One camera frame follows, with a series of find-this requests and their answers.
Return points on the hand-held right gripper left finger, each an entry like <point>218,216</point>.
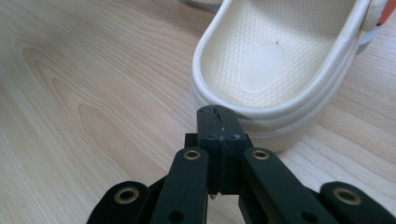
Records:
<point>211,137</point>

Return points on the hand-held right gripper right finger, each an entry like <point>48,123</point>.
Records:
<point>232,140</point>

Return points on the white clog shoe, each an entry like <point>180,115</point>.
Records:
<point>264,62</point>

